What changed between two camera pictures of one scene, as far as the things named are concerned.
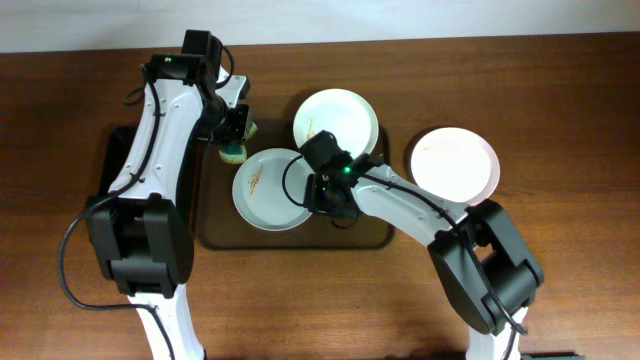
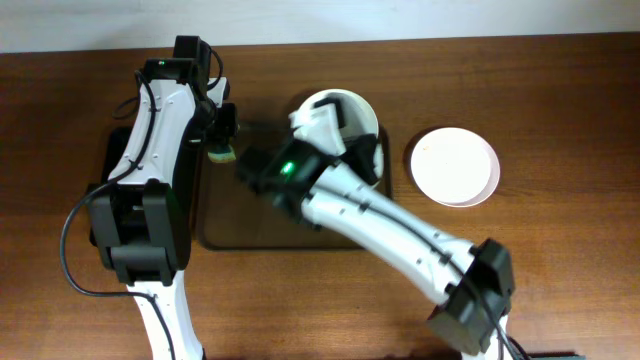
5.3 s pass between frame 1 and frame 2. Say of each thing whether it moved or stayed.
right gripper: moved
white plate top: stayed
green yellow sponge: moved
